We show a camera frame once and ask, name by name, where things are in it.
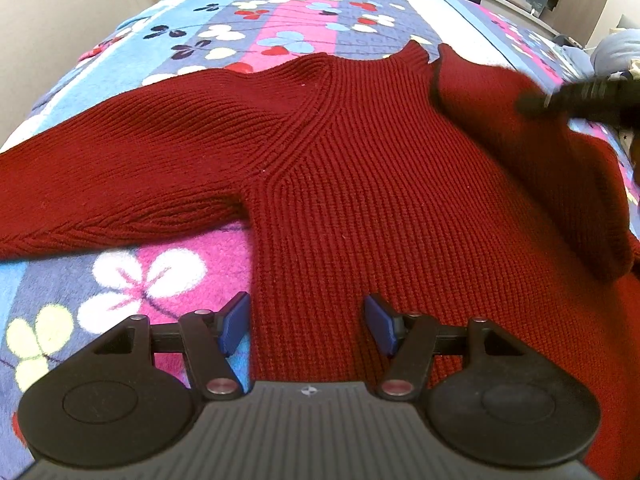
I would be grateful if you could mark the grey pillow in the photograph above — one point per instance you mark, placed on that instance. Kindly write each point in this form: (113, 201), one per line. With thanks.
(615, 50)

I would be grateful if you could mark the red knit sweater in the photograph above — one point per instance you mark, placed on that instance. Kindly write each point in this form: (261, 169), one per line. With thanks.
(350, 170)

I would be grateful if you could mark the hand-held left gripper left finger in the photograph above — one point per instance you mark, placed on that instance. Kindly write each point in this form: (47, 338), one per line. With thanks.
(233, 327)

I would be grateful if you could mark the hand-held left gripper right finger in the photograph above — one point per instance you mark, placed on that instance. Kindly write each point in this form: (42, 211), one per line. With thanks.
(380, 327)

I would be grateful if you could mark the floral fleece blanket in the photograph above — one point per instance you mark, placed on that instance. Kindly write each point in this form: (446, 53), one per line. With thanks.
(280, 10)

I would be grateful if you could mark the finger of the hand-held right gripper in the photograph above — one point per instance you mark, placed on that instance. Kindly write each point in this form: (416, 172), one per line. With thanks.
(575, 97)

